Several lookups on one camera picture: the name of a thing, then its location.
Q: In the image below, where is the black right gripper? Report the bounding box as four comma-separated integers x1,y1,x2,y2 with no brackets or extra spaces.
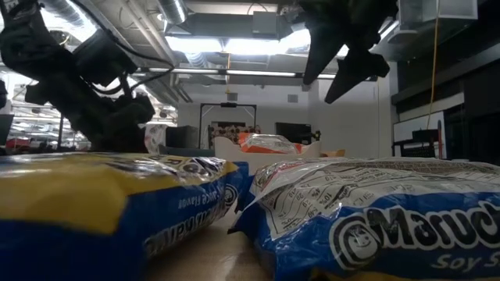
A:
298,0,398,105

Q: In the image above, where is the silver ceiling duct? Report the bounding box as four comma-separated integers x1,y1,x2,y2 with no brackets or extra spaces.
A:
155,0,188,27

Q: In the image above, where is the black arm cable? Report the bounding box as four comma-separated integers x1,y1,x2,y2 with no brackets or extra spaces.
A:
70,0,176,91

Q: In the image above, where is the hanging yellow cable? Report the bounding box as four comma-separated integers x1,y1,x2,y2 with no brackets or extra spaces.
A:
427,0,441,130

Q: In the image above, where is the white plastic bin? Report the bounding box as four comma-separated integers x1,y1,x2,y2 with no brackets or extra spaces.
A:
213,136,322,175

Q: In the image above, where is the orange Maruchan noodle packet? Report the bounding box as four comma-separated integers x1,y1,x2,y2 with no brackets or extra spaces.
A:
238,132,305,155

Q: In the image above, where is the black box monitor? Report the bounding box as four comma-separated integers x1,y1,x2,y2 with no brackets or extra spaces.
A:
166,125,200,149

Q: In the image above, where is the long ceiling light strip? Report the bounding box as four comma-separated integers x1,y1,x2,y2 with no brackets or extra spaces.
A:
171,68,298,78

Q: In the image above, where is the black metal gantry frame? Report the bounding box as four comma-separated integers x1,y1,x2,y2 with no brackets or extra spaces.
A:
198,102,258,149

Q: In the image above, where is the black wire cart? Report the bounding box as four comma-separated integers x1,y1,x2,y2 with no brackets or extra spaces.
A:
391,128,442,159

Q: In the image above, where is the black cabinet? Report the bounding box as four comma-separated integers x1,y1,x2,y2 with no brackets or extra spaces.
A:
275,122,313,145

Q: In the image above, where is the blue Maruchan noodle packet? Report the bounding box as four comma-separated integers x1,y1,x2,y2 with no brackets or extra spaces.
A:
0,151,251,281
230,157,500,281

